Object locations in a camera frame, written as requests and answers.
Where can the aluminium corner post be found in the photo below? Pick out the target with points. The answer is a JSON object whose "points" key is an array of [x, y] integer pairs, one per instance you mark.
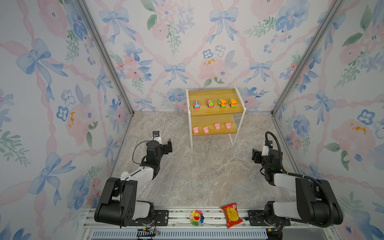
{"points": [[321, 31], [95, 34]]}

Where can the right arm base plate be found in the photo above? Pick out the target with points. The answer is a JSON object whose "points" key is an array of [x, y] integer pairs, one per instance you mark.
{"points": [[260, 218]]}

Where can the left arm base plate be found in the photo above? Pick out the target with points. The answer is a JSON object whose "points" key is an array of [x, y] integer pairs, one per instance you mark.
{"points": [[160, 218]]}

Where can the white cap bottle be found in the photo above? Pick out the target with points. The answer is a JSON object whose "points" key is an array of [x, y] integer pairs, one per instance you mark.
{"points": [[124, 175]]}

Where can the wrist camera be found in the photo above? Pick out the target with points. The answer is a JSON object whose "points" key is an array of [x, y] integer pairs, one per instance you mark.
{"points": [[266, 148], [157, 137]]}

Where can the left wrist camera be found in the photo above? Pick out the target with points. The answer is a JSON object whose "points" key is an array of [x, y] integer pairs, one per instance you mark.
{"points": [[157, 137]]}

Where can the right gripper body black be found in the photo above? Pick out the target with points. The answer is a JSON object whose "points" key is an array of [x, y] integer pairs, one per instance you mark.
{"points": [[266, 167]]}

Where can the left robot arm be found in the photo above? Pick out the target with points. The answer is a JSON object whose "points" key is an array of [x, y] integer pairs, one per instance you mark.
{"points": [[118, 204]]}

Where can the red snack bag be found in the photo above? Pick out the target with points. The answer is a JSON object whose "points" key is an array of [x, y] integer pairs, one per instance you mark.
{"points": [[232, 215]]}

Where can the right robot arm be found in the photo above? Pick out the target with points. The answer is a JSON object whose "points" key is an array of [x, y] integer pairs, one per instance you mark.
{"points": [[315, 202]]}

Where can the right aluminium corner post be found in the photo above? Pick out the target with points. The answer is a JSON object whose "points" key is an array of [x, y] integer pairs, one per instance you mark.
{"points": [[321, 31]]}

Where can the aluminium front rail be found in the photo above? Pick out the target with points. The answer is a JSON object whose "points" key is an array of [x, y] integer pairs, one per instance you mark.
{"points": [[179, 228]]}

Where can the green orange mixer toy truck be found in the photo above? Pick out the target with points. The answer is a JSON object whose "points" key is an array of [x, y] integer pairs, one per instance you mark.
{"points": [[222, 103]]}

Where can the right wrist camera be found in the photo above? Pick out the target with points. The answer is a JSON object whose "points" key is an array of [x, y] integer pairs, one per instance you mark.
{"points": [[266, 148]]}

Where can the rainbow smiling flower toy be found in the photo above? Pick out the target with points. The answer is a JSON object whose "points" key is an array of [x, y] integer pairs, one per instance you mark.
{"points": [[197, 218]]}

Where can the left aluminium corner post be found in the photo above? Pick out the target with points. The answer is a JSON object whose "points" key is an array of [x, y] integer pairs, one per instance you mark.
{"points": [[95, 34]]}

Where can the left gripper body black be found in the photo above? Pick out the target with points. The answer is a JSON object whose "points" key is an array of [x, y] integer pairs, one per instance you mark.
{"points": [[161, 152]]}

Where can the wooden two-tier shelf white frame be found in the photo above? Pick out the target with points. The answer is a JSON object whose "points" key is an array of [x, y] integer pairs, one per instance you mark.
{"points": [[207, 117]]}

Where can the pink green toy car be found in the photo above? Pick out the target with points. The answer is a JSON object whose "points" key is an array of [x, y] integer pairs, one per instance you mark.
{"points": [[210, 103]]}

